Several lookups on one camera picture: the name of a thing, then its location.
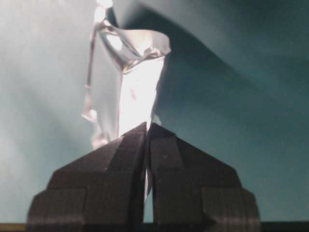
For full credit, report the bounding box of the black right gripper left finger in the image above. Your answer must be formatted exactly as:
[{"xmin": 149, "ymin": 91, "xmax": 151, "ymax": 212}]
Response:
[{"xmin": 26, "ymin": 123, "xmax": 146, "ymax": 232}]

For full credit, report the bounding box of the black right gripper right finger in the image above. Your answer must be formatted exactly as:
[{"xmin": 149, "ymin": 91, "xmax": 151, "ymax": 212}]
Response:
[{"xmin": 148, "ymin": 123, "xmax": 261, "ymax": 232}]

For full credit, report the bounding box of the silver zip bag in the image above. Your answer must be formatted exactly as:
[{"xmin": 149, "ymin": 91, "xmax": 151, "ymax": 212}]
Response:
[{"xmin": 81, "ymin": 0, "xmax": 172, "ymax": 203}]

